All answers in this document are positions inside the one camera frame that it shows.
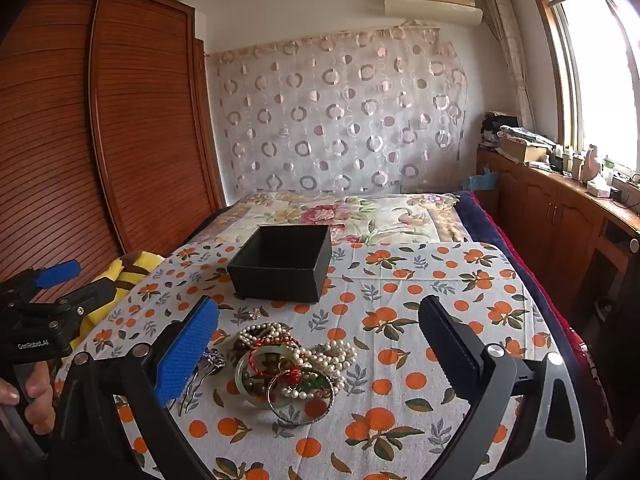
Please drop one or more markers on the orange fruit print tablecloth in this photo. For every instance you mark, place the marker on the orange fruit print tablecloth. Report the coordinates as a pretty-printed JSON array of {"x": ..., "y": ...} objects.
[{"x": 400, "y": 320}]

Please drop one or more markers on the black cardboard box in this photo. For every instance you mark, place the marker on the black cardboard box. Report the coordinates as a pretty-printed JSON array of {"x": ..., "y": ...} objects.
[{"x": 280, "y": 272}]

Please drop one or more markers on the person's left hand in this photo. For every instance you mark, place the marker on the person's left hand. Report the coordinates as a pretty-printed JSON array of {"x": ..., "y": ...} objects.
[{"x": 39, "y": 390}]

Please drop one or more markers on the pale patterned window curtain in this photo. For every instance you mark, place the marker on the pale patterned window curtain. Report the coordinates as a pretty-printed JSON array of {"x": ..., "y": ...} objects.
[{"x": 512, "y": 55}]

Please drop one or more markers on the white tissue box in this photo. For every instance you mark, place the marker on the white tissue box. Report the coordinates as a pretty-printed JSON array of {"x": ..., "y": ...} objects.
[{"x": 598, "y": 189}]

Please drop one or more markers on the floral bedspread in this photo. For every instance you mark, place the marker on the floral bedspread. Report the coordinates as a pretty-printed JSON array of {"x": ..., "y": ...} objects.
[{"x": 350, "y": 215}]

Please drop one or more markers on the yellow brown striped cloth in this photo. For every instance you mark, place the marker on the yellow brown striped cloth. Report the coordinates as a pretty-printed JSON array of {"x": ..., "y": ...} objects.
[{"x": 125, "y": 270}]

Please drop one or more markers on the circle print sheer curtain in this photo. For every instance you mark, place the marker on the circle print sheer curtain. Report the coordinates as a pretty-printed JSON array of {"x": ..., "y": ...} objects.
[{"x": 340, "y": 120}]

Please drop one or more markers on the wooden framed window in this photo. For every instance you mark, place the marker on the wooden framed window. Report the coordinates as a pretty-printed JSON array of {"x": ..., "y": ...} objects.
[{"x": 595, "y": 70}]

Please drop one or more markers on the brown wooden low cabinet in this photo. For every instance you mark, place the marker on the brown wooden low cabinet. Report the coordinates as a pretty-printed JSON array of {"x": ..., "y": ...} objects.
[{"x": 560, "y": 215}]

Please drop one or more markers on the silver metal hairpin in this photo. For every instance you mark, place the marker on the silver metal hairpin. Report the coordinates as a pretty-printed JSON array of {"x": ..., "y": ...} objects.
[{"x": 212, "y": 360}]

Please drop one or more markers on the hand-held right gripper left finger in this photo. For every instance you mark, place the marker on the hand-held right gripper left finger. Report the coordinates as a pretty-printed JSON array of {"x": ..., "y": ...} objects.
[{"x": 187, "y": 355}]

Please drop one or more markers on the dark blue blanket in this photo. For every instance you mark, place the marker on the dark blue blanket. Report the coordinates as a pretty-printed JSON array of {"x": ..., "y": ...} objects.
[{"x": 505, "y": 240}]

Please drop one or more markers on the white wall air conditioner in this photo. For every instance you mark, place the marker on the white wall air conditioner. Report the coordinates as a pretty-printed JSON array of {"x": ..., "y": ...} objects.
[{"x": 432, "y": 2}]

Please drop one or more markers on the silver metal bangle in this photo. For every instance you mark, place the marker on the silver metal bangle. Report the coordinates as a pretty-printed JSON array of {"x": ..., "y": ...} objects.
[{"x": 300, "y": 419}]

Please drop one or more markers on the silver flower brooch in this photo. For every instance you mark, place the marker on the silver flower brooch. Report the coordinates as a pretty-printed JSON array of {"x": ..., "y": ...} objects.
[{"x": 252, "y": 314}]

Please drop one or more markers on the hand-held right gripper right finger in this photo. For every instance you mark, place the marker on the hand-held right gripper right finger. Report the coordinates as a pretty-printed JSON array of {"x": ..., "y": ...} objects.
[{"x": 450, "y": 355}]

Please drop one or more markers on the pale green jade bangle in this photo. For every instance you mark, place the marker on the pale green jade bangle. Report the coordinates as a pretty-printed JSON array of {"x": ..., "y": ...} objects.
[{"x": 242, "y": 377}]

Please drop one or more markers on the pink figurine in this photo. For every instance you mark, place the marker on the pink figurine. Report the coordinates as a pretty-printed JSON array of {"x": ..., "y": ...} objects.
[{"x": 591, "y": 162}]

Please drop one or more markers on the blue paper bag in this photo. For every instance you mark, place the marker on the blue paper bag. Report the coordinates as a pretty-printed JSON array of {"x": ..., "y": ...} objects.
[{"x": 484, "y": 181}]

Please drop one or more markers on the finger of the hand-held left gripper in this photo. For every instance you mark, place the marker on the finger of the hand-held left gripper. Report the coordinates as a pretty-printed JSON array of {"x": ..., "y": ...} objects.
[
  {"x": 95, "y": 296},
  {"x": 57, "y": 273}
]

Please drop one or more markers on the brown wooden slatted wardrobe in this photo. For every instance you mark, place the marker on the brown wooden slatted wardrobe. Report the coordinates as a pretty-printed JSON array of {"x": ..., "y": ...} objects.
[{"x": 125, "y": 135}]

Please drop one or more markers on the open cardboard box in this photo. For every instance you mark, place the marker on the open cardboard box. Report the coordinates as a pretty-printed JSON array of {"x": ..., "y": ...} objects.
[{"x": 520, "y": 150}]

